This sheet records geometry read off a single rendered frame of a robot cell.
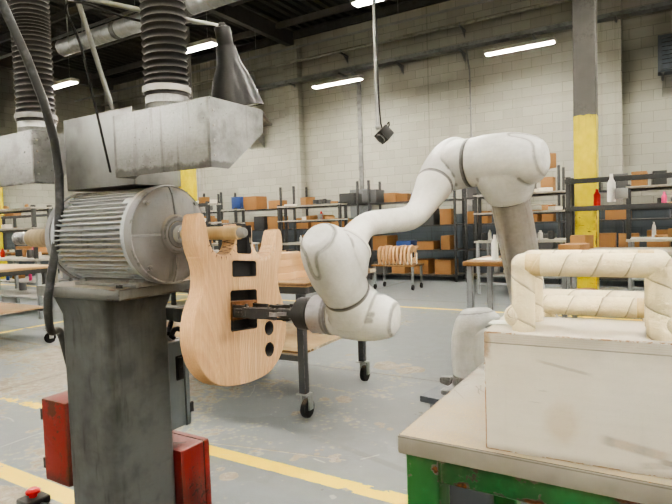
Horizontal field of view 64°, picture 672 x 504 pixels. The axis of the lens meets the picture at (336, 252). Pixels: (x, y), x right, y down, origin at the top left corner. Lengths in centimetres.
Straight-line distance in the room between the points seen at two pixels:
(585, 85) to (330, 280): 718
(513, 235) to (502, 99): 1112
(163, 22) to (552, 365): 105
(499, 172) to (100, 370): 114
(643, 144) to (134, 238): 1122
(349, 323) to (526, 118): 1140
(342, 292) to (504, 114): 1155
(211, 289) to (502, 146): 79
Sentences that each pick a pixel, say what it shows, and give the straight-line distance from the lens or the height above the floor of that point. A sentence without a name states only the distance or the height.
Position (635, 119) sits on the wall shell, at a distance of 1210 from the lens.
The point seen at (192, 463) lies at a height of 57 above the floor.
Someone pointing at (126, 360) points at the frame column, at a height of 92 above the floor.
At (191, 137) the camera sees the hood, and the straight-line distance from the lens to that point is 117.
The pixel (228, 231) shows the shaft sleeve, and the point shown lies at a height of 125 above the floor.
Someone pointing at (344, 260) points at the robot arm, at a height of 119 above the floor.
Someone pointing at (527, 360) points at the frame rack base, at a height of 107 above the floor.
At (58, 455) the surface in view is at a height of 63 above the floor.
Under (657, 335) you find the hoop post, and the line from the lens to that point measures 80.
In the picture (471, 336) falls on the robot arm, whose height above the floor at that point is 90.
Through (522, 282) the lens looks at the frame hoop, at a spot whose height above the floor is 117.
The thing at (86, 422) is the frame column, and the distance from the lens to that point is 166.
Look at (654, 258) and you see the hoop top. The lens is 79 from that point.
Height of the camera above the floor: 126
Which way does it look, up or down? 3 degrees down
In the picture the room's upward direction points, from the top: 2 degrees counter-clockwise
